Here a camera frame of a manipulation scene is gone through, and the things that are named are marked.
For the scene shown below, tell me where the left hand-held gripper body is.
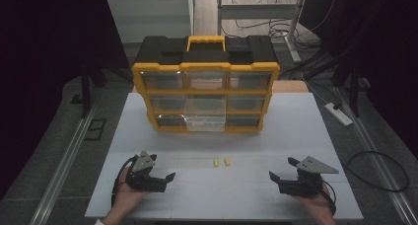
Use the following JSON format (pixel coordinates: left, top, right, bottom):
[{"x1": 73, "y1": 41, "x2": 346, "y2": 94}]
[{"x1": 125, "y1": 150, "x2": 168, "y2": 193}]

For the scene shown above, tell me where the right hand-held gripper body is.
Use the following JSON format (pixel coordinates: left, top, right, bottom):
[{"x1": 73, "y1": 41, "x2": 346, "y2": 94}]
[{"x1": 278, "y1": 155, "x2": 340, "y2": 198}]

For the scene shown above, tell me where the clear plastic drawer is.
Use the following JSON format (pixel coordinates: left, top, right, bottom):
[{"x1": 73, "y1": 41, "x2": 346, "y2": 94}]
[{"x1": 183, "y1": 97, "x2": 228, "y2": 133}]

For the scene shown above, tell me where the person's right hand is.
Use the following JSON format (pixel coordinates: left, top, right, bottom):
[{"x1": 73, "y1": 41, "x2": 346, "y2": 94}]
[{"x1": 291, "y1": 181, "x2": 333, "y2": 219}]

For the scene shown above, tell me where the person's left hand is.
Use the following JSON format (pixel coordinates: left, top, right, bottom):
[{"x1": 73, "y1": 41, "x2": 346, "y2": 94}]
[{"x1": 111, "y1": 167, "x2": 153, "y2": 219}]

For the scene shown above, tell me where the black floor socket plate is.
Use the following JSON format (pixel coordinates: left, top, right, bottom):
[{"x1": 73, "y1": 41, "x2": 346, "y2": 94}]
[{"x1": 83, "y1": 117, "x2": 107, "y2": 142}]

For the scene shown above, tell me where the white power strip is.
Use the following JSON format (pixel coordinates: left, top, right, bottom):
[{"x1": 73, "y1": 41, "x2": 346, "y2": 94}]
[{"x1": 323, "y1": 102, "x2": 354, "y2": 127}]

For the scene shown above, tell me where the wooden table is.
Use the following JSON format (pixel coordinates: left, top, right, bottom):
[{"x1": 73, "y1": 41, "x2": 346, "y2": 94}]
[{"x1": 271, "y1": 79, "x2": 311, "y2": 94}]

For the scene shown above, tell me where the set of closed clear drawers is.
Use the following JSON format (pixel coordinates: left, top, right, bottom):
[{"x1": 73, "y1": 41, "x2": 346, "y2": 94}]
[{"x1": 140, "y1": 69, "x2": 274, "y2": 127}]

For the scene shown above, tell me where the black metal stand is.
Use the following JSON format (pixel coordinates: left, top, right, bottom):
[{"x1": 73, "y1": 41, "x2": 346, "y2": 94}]
[
  {"x1": 79, "y1": 58, "x2": 134, "y2": 119},
  {"x1": 330, "y1": 50, "x2": 373, "y2": 118}
]

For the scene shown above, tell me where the yellow and black organizer box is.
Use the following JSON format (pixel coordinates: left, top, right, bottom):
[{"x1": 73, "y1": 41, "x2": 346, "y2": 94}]
[{"x1": 131, "y1": 35, "x2": 281, "y2": 134}]

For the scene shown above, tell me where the dark curtain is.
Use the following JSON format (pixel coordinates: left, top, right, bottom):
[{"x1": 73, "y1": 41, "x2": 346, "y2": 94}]
[
  {"x1": 300, "y1": 0, "x2": 418, "y2": 152},
  {"x1": 0, "y1": 0, "x2": 130, "y2": 201}
]

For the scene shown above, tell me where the white cabinet panel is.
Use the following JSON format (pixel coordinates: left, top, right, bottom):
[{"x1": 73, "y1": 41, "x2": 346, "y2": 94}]
[{"x1": 105, "y1": 0, "x2": 195, "y2": 44}]

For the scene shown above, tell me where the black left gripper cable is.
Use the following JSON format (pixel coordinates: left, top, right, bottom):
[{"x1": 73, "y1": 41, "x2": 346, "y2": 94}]
[{"x1": 110, "y1": 154, "x2": 140, "y2": 208}]

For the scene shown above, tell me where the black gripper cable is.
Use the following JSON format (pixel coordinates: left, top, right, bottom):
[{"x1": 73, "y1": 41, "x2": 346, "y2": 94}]
[
  {"x1": 320, "y1": 181, "x2": 338, "y2": 217},
  {"x1": 110, "y1": 154, "x2": 140, "y2": 208}
]

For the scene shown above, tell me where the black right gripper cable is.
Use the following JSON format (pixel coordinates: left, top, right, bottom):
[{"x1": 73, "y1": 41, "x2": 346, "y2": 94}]
[{"x1": 320, "y1": 181, "x2": 338, "y2": 217}]

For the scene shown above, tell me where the white power strip cable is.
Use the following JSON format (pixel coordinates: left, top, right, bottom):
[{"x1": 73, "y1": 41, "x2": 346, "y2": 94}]
[{"x1": 300, "y1": 72, "x2": 330, "y2": 105}]

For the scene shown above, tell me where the aluminium floor rail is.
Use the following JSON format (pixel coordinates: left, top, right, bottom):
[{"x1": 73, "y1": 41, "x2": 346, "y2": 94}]
[
  {"x1": 333, "y1": 86, "x2": 418, "y2": 225},
  {"x1": 30, "y1": 95, "x2": 102, "y2": 225}
]

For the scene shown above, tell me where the black looped floor cable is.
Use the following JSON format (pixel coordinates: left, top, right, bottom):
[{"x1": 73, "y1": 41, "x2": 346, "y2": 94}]
[{"x1": 344, "y1": 150, "x2": 411, "y2": 193}]

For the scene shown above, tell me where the bundle of black floor cables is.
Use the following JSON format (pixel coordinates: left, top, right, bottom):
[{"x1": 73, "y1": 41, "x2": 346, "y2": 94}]
[{"x1": 220, "y1": 0, "x2": 324, "y2": 52}]

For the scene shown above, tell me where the white desk frame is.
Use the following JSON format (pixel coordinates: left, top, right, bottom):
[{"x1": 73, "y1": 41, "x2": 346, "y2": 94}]
[{"x1": 216, "y1": 0, "x2": 310, "y2": 65}]

